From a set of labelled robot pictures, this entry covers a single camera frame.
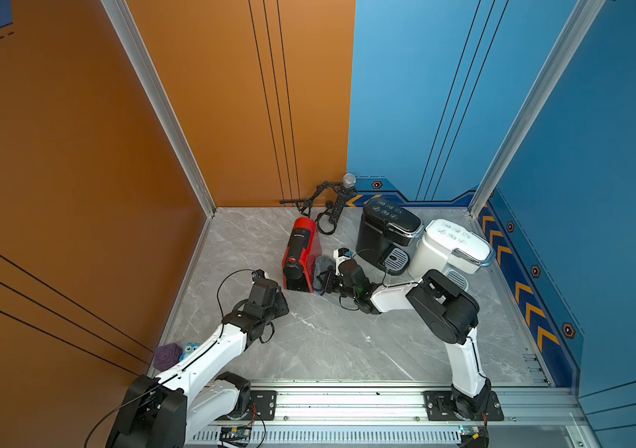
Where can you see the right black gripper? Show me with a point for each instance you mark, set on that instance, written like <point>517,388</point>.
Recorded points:
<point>329,275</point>

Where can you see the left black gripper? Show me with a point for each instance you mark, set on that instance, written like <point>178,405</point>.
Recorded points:
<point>283,308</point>

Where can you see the red coffee machine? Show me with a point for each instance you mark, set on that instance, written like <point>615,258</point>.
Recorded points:
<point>302,250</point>

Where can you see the microphone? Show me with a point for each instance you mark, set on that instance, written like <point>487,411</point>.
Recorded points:
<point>327,220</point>

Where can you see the black coffee machine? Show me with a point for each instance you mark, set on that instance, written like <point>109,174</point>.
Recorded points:
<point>386,232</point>

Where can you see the white coffee machine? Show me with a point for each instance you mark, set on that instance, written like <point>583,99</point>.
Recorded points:
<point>452,250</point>

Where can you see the grey blue cleaning cloth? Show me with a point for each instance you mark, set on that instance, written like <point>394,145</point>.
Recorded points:
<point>322,264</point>

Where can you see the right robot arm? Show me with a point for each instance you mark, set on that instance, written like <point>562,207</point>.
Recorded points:
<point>447,310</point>

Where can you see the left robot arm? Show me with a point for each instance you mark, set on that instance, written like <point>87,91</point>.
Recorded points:
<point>169,409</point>

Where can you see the blue owl toy block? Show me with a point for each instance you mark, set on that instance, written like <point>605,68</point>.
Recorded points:
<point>189,349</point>

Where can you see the purple cube toy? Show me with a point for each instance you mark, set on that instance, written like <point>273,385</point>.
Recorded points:
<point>167,356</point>

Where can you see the left green circuit board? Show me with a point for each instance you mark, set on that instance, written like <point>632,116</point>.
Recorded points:
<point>235,437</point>

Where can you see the green circuit board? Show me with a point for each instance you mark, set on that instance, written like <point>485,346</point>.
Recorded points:
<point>235,437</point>
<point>479,439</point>

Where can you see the right green circuit board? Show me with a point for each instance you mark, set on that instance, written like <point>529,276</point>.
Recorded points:
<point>479,439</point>

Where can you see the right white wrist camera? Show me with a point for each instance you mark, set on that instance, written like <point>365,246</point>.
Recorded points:
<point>340,255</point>

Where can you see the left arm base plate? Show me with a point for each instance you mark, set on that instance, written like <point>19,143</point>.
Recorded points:
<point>261,404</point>

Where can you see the aluminium mounting rail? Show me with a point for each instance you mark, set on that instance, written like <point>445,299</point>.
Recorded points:
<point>393,415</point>

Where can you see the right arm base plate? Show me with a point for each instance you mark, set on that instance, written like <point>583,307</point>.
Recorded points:
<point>443,405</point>

